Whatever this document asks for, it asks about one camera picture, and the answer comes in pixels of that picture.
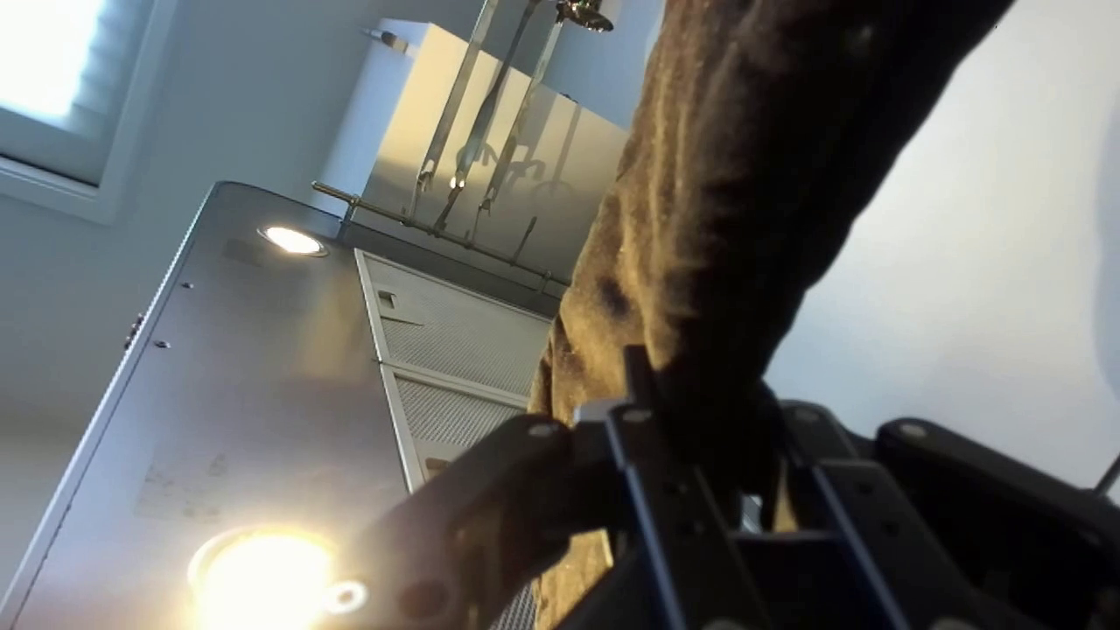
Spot white upper cabinet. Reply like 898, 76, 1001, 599
312, 16, 633, 291

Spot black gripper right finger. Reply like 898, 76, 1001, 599
748, 396, 1120, 630

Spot black oven mitt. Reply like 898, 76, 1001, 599
523, 0, 1019, 630

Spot steel range hood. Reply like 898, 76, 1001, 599
0, 179, 566, 630

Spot bright window with blind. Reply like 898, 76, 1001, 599
0, 0, 182, 227

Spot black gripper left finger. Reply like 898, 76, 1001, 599
338, 396, 748, 630

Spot round hood light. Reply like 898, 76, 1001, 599
182, 522, 357, 630
261, 221, 331, 260

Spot hanging small steel utensil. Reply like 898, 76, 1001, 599
468, 0, 623, 233

